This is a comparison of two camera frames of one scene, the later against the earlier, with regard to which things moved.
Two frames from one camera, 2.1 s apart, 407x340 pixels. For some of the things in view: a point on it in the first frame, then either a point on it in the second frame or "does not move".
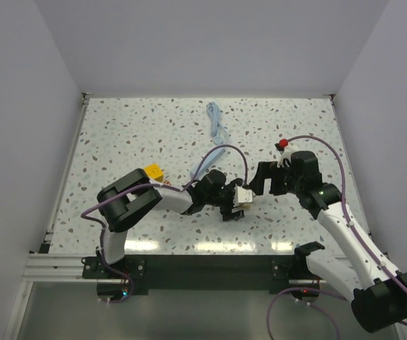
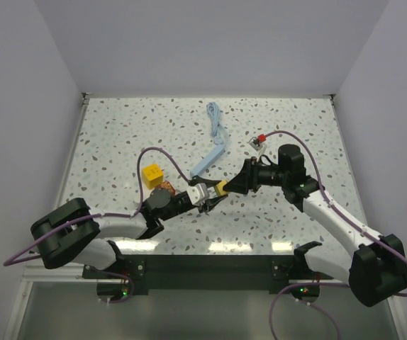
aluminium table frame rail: (57, 268) does not move
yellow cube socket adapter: (154, 171) does not move
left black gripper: (227, 212) → (209, 204)
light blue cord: (218, 131) does not move
